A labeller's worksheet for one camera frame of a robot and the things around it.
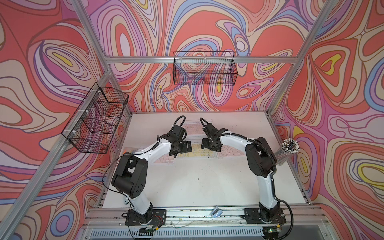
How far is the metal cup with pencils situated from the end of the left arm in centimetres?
53

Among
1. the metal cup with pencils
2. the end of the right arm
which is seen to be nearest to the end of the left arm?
the end of the right arm

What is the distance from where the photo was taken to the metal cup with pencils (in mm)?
802

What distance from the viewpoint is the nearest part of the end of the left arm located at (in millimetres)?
672

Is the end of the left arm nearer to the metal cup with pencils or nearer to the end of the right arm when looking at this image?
the end of the right arm
